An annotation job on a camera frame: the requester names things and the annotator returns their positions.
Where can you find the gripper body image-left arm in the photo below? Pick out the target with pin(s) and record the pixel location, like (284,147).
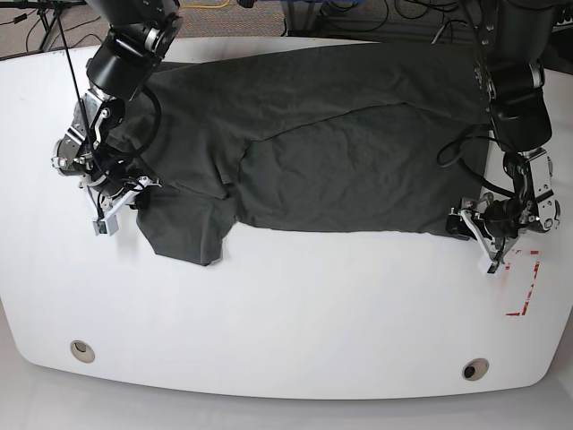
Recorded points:
(106,196)

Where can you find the gripper body image-right arm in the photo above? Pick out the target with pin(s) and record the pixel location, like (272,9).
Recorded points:
(494,224)

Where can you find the dark grey T-shirt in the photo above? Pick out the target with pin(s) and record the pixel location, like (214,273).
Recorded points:
(327,139)

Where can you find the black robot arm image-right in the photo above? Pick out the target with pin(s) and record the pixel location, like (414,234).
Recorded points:
(509,41)

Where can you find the red tape rectangle marking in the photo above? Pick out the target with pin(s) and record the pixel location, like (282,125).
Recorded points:
(520,275)

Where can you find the black tripod stand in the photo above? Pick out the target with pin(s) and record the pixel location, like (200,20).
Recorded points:
(45,14)

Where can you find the wrist camera on image-left arm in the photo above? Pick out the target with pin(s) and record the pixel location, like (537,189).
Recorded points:
(106,226)

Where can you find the wrist camera on image-right arm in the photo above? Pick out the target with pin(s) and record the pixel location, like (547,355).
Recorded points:
(489,266)

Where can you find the right table cable grommet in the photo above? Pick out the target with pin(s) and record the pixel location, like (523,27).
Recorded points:
(475,369)

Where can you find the table cable grommet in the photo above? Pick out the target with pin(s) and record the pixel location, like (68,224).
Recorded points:
(82,352)
(475,369)

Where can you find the left table cable grommet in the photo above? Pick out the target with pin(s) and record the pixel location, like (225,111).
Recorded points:
(82,352)

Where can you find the grey metal frame background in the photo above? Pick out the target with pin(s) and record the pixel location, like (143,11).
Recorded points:
(301,17)

